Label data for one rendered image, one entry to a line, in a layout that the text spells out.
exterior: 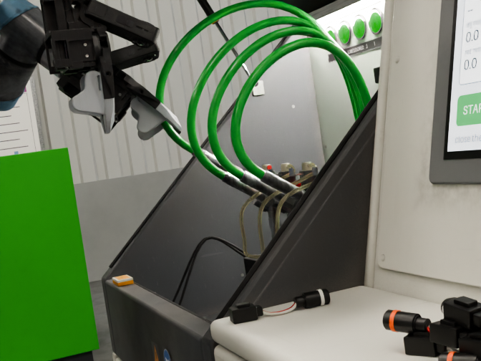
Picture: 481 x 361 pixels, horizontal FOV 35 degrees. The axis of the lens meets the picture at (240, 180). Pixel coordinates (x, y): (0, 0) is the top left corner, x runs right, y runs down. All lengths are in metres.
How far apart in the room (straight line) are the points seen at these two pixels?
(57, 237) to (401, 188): 3.72
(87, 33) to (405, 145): 0.47
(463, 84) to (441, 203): 0.14
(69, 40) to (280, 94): 0.71
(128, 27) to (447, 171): 0.52
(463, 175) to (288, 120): 0.89
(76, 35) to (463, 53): 0.53
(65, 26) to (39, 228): 3.47
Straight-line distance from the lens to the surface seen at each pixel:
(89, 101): 1.11
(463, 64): 0.88
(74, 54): 1.10
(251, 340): 0.82
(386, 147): 0.99
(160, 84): 1.28
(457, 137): 0.87
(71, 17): 1.13
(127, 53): 1.30
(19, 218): 4.52
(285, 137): 1.70
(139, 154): 7.79
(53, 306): 4.60
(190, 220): 1.61
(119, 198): 7.76
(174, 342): 1.12
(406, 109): 0.97
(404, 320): 0.70
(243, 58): 1.15
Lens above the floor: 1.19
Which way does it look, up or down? 3 degrees down
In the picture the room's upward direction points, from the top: 8 degrees counter-clockwise
